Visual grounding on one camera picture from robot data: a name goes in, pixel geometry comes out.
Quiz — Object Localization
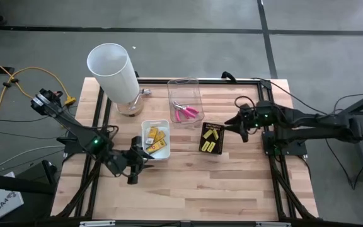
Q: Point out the white cylinder shade table lamp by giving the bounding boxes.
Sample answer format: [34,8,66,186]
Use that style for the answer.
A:
[86,42,153,117]

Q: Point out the black looping floor cable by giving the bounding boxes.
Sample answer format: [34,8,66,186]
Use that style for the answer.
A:
[325,93,363,190]

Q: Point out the silver metal bracket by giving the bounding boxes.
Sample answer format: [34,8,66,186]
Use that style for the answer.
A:
[256,221,292,227]
[79,220,117,227]

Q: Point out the white plastic bin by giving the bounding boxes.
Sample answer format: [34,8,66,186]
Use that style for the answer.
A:
[141,119,171,160]

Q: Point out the black low desk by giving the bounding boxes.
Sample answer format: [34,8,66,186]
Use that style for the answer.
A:
[0,159,59,196]

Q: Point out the clear plastic bin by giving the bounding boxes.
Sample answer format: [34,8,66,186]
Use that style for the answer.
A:
[167,78,205,129]

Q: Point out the pink-handled pliers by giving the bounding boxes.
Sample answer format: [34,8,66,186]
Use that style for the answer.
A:
[175,102,200,120]
[171,101,191,124]

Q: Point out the yellow extension cord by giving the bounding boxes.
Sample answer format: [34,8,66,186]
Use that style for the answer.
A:
[0,52,77,140]

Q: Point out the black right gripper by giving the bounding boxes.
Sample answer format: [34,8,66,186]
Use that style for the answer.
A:
[224,103,264,143]

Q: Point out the grey floor cable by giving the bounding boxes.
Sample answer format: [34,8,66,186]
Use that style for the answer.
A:
[0,144,66,174]

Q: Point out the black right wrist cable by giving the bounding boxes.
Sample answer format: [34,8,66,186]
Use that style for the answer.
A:
[233,95,256,110]

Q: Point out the black power cable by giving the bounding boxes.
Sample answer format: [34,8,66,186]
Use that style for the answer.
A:
[221,71,330,116]

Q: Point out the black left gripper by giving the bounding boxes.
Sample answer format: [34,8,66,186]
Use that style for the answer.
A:
[123,136,156,185]

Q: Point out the black slotted plastic basket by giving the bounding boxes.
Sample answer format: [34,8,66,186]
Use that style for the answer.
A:
[199,122,226,155]

